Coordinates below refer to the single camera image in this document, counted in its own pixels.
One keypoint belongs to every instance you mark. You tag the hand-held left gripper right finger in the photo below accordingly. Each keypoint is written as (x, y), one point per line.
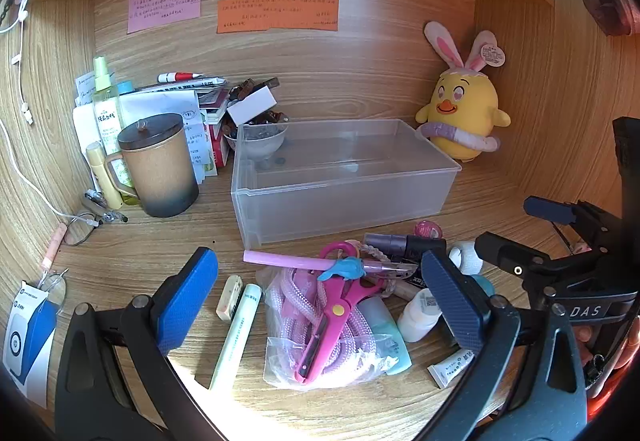
(450, 301)

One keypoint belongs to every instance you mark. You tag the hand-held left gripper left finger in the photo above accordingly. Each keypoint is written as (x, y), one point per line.
(185, 301)

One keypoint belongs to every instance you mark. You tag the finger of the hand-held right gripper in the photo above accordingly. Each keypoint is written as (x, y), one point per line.
(505, 256)
(547, 210)

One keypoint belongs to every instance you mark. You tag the white tape roll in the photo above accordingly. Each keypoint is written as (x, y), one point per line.
(465, 256)

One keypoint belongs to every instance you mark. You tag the purple cosmetic tube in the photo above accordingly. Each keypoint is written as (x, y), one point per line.
(390, 243)

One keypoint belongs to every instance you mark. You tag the pink scissors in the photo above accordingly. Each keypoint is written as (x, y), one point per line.
(330, 316)

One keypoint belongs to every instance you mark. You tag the clear plastic storage box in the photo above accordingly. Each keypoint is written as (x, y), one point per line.
(345, 191)

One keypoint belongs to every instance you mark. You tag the person's right hand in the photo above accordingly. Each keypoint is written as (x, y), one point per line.
(582, 333)

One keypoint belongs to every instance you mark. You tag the small white bottle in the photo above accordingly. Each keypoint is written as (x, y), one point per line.
(417, 316)

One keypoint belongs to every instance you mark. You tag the white eraser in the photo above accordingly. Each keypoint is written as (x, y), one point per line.
(229, 297)

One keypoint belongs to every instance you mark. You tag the light green pen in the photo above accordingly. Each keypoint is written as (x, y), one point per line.
(235, 336)

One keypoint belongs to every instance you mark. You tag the small white tube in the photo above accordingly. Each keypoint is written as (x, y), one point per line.
(447, 367)

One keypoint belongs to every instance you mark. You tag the mint green tube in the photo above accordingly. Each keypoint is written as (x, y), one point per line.
(392, 341)

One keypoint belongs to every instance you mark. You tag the pink round lip balm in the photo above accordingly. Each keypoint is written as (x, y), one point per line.
(428, 229)

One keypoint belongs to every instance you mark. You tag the pink pen with blue dolphin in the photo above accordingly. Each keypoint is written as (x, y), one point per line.
(285, 260)

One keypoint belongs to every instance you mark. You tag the brown mug with lid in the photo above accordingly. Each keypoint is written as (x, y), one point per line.
(160, 171)

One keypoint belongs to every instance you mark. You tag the yellow chick plush toy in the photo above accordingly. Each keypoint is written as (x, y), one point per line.
(465, 106)

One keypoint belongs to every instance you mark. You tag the pink slim stick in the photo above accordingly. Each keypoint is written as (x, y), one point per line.
(54, 246)

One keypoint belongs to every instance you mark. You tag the pale yellow lip balm stick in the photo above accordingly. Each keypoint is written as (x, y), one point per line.
(102, 176)

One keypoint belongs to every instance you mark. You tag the blue and white carton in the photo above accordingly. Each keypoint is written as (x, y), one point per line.
(27, 346)

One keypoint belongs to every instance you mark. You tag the glass bowl of trinkets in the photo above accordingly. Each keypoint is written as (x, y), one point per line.
(260, 141)

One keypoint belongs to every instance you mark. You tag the red booklet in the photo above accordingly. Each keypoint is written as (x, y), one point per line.
(215, 121)

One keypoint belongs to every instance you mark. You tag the stack of papers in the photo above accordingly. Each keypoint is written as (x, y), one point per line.
(165, 103)

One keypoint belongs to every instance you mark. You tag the green spray bottle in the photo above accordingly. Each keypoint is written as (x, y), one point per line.
(107, 116)

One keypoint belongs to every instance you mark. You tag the white rectangular box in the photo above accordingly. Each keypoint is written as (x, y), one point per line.
(252, 105)

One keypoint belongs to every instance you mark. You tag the red and white marker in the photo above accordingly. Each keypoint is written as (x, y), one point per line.
(180, 76)

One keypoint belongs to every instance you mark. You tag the pink paper note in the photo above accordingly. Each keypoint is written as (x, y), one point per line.
(164, 3)

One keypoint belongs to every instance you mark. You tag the orange paper note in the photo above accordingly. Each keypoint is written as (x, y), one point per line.
(280, 16)

